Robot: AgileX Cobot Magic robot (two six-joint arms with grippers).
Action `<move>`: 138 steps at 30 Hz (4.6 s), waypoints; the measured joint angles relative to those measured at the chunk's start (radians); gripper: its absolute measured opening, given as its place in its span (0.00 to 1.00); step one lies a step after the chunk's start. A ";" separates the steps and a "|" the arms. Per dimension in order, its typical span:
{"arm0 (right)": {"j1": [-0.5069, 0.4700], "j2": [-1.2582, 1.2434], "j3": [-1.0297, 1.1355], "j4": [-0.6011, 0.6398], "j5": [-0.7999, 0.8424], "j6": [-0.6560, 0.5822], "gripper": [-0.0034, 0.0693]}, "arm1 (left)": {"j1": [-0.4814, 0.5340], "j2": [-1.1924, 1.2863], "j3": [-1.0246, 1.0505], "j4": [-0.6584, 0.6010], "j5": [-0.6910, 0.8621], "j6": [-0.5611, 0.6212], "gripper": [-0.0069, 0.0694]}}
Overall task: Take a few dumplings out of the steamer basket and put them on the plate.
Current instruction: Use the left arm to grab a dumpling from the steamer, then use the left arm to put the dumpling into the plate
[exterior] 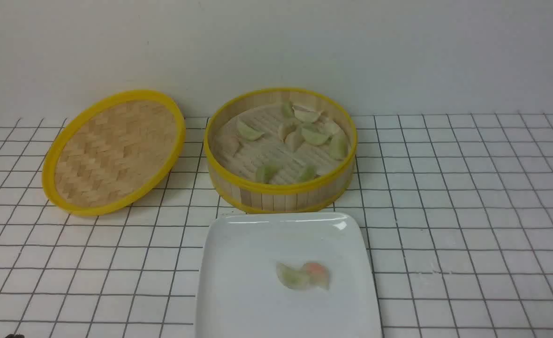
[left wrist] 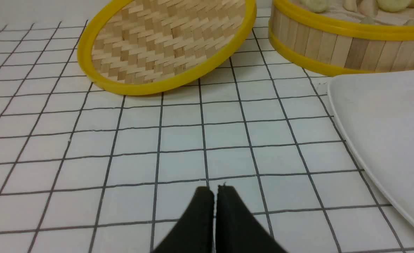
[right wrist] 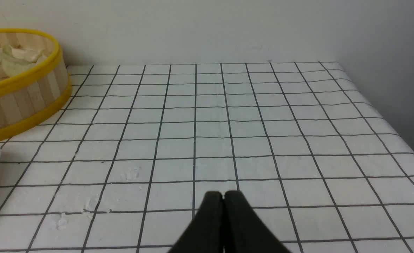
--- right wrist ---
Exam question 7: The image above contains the green dumpling in steamer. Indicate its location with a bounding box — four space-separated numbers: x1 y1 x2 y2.
0 45 47 77

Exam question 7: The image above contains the bamboo steamer basket yellow rim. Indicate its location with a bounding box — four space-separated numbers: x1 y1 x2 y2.
0 28 72 141

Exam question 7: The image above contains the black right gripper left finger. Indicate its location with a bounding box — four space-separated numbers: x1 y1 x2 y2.
169 191 224 253

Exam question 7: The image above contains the white dumpling in steamer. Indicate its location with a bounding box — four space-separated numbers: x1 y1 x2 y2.
11 47 43 63

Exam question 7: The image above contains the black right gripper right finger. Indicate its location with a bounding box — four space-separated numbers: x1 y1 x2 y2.
223 191 290 253

